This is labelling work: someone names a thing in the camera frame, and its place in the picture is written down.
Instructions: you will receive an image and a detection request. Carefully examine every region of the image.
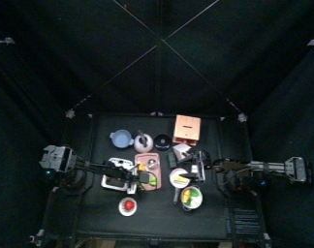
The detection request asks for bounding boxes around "white plate yellow rim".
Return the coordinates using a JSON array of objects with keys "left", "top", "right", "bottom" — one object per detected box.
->
[{"left": 170, "top": 167, "right": 192, "bottom": 190}]

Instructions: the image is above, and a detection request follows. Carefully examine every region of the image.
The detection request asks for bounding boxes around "small silver cup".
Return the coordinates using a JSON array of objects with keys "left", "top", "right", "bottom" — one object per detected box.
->
[{"left": 147, "top": 159, "right": 160, "bottom": 171}]

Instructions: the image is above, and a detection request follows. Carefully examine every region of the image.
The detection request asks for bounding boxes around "pink cutting board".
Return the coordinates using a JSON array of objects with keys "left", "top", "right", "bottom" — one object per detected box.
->
[{"left": 135, "top": 152, "right": 164, "bottom": 192}]

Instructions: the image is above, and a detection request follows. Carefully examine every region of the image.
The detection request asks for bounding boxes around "green toy vegetable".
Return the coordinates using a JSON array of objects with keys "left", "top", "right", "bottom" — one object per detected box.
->
[{"left": 190, "top": 189, "right": 202, "bottom": 205}]

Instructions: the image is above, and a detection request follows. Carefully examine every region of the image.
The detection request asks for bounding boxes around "small white cube box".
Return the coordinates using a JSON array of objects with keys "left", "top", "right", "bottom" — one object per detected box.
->
[{"left": 172, "top": 143, "right": 194, "bottom": 162}]

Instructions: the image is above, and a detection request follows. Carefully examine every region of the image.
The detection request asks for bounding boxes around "dark green toy block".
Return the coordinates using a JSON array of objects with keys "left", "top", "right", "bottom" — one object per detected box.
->
[{"left": 168, "top": 152, "right": 179, "bottom": 170}]

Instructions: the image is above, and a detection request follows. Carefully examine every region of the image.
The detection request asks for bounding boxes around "yellow toy vegetable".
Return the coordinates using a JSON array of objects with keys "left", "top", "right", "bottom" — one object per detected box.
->
[{"left": 182, "top": 189, "right": 192, "bottom": 204}]

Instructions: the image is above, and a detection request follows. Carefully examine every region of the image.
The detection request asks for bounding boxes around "silver toy pot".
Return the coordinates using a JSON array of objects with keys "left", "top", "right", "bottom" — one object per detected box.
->
[{"left": 175, "top": 185, "right": 206, "bottom": 212}]

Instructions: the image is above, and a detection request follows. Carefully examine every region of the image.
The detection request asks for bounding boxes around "white red bowl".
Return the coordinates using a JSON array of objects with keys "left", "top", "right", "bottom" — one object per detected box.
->
[{"left": 117, "top": 197, "right": 139, "bottom": 218}]

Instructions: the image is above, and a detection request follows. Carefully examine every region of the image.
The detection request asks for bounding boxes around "black round lid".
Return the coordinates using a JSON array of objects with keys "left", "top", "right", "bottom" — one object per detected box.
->
[{"left": 153, "top": 134, "right": 174, "bottom": 152}]

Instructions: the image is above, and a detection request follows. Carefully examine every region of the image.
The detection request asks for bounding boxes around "wooden box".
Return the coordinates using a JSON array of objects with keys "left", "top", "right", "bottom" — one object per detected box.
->
[{"left": 172, "top": 114, "right": 203, "bottom": 146}]

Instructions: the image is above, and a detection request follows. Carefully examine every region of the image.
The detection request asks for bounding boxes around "blue toy pot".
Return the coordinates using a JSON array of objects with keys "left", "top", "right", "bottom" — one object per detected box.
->
[{"left": 109, "top": 129, "right": 136, "bottom": 149}]

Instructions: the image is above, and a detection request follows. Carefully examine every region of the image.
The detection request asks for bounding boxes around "white text label sticker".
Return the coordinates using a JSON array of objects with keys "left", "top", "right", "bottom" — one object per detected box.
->
[{"left": 232, "top": 207, "right": 261, "bottom": 238}]

